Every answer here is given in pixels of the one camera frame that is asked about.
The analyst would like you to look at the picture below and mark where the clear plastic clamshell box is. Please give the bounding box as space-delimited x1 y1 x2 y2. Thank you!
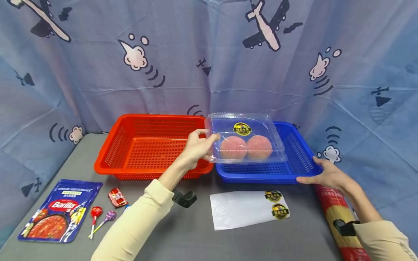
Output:
205 112 288 164

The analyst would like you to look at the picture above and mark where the blue plastic basket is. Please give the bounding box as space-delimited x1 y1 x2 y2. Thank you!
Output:
216 121 324 184

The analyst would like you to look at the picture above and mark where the white sheet with round stickers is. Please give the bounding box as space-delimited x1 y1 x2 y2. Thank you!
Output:
209 190 291 231

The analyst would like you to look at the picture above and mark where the pink peach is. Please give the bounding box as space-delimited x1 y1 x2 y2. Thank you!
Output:
246 135 273 161
219 136 248 161

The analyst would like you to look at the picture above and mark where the person's right hand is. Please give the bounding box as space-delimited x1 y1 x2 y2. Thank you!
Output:
296 156 360 198

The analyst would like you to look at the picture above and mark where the red candy wrapper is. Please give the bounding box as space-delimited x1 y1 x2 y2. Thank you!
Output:
108 188 128 208

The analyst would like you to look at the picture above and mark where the person's left hand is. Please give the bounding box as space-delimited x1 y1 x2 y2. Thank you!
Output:
178 129 221 170

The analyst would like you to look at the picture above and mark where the red plastic basket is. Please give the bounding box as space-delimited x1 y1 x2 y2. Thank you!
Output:
94 114 214 181

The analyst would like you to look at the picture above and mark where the blue tomato sauce pouch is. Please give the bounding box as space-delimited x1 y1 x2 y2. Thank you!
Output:
18 179 103 243

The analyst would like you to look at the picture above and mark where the red and yellow spaghetti packet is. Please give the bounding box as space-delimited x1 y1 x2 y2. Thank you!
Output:
314 184 372 261

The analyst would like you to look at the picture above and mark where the black wrist band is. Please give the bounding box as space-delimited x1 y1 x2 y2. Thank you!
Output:
333 219 360 237
172 188 197 208

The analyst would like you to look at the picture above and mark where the red lollipop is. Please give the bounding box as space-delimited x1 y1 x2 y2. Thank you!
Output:
90 206 103 240

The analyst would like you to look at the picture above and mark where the person's left forearm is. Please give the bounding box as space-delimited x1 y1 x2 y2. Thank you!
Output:
91 158 196 261

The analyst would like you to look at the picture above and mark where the purple lollipop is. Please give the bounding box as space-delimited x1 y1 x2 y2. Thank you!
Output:
88 210 117 238

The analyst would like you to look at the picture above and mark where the person's right forearm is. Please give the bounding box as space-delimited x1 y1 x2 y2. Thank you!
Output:
345 184 418 261

